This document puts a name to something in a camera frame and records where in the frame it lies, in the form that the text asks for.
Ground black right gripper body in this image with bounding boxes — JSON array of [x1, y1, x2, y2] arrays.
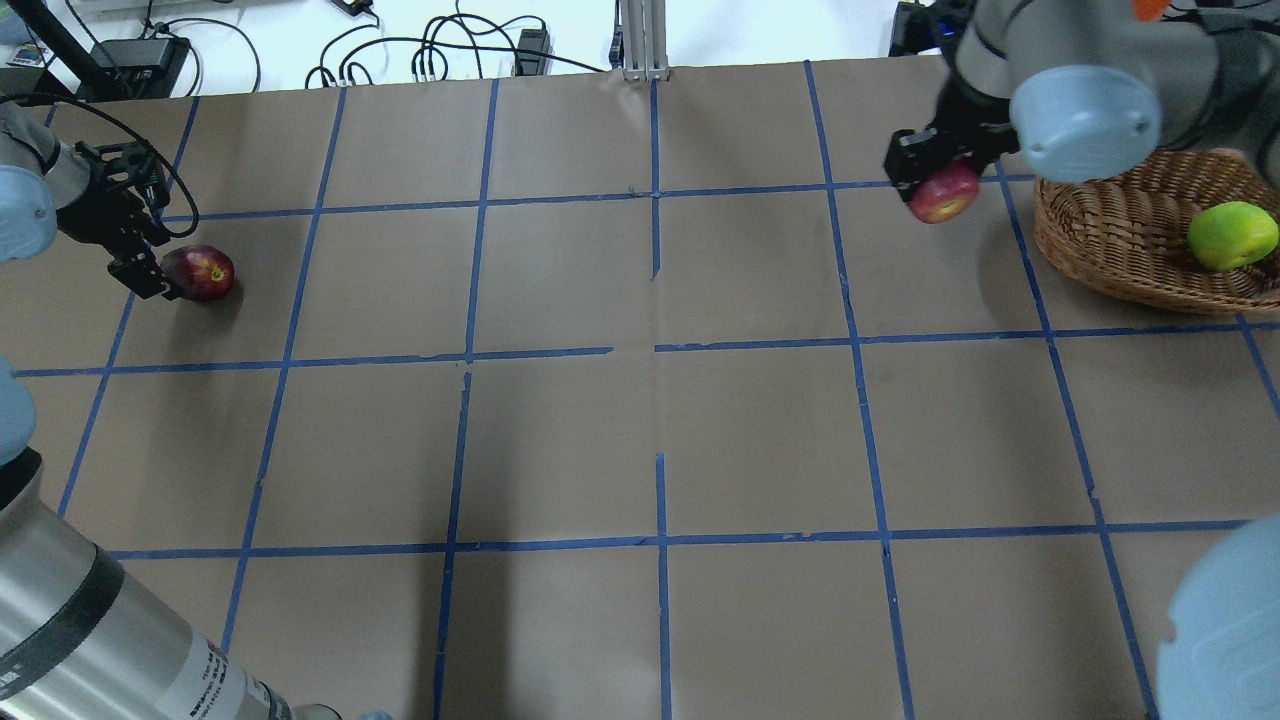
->
[[931, 76, 1021, 170]]

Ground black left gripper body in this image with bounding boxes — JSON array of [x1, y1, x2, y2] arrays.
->
[[58, 142, 170, 256]]

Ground red yellow apple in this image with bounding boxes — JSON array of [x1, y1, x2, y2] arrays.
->
[[906, 158, 980, 224]]

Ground dark red apple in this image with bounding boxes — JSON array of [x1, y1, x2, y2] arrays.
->
[[160, 245, 236, 304]]

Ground green apple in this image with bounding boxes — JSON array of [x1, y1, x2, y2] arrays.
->
[[1187, 201, 1279, 272]]

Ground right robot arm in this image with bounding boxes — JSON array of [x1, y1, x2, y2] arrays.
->
[[883, 1, 1277, 222]]

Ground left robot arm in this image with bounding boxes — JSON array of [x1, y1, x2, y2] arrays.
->
[[3, 94, 338, 719]]

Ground woven wicker basket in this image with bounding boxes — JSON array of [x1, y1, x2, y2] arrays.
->
[[1034, 150, 1279, 316]]

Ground black power adapter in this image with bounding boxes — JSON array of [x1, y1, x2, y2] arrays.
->
[[90, 36, 191, 100]]

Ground aluminium frame post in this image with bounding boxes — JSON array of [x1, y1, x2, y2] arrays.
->
[[616, 0, 671, 82]]

